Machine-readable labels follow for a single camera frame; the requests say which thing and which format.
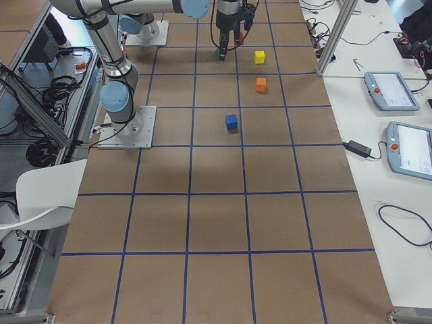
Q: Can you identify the blue block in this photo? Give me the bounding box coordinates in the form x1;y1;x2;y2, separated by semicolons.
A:
225;114;238;133

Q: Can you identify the aluminium frame post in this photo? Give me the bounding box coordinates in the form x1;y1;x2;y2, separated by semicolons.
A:
316;0;358;77

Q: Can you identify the yellow block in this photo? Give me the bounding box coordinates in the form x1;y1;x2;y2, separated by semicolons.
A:
254;50;266;65

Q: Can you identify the black power adapter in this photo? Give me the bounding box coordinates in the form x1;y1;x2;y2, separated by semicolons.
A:
343;140;371;158

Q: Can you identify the white chair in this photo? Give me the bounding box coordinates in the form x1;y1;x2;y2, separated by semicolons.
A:
1;159;87;231

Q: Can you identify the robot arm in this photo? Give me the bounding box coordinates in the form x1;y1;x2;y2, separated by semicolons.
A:
52;1;257;139
119;13;159;41

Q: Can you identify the orange block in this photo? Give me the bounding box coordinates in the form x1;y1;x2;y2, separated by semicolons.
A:
255;78;267;93

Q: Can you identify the lower teach pendant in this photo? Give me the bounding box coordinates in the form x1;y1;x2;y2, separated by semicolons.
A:
385;121;431;181

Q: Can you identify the upper teach pendant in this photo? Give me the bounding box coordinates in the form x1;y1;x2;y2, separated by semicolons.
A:
364;72;420;111

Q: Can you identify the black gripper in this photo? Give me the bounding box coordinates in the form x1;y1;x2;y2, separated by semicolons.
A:
216;1;242;61

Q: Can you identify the black cable on desk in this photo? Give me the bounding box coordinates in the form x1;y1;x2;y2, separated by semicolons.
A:
377;203;432;252

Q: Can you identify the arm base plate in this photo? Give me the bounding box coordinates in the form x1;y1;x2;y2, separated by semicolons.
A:
125;20;169;47
97;106;157;149

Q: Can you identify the teach pendant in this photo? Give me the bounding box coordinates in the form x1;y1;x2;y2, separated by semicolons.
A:
364;72;420;111
385;121;431;181

